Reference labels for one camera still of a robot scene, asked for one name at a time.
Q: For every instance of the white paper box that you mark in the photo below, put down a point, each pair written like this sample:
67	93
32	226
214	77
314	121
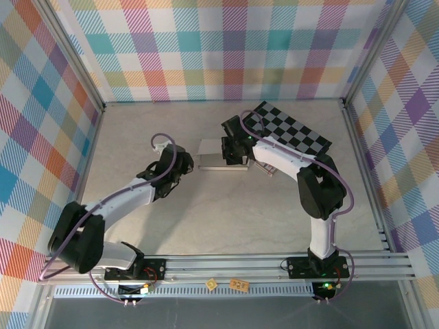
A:
209	147

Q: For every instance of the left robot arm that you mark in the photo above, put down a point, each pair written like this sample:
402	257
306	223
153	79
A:
120	198

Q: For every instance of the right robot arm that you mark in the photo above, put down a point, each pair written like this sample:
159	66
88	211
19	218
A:
281	159

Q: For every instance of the playing card box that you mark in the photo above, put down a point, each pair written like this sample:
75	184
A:
267	168

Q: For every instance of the black grey folding chessboard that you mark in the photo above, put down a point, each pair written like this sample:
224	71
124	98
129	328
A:
291	127

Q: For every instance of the small yellow tag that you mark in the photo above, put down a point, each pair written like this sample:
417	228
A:
211	284

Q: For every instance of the orange printed tag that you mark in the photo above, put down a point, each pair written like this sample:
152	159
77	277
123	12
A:
238	285

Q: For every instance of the black connector board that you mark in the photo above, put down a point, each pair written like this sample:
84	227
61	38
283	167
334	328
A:
320	291
130	290

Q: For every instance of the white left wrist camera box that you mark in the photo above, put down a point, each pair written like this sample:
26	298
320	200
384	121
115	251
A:
158	148

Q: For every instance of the aluminium side rail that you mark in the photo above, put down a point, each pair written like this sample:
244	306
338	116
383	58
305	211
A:
92	144
363	164

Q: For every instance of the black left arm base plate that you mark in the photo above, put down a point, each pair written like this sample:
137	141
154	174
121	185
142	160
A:
158	264

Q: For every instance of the aluminium mounting rail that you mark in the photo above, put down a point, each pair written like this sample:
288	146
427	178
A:
223	265

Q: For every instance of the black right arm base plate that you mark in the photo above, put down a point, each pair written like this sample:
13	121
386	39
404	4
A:
298	269

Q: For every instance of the aluminium frame post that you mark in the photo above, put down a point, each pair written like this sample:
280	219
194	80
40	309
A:
68	56
372	51

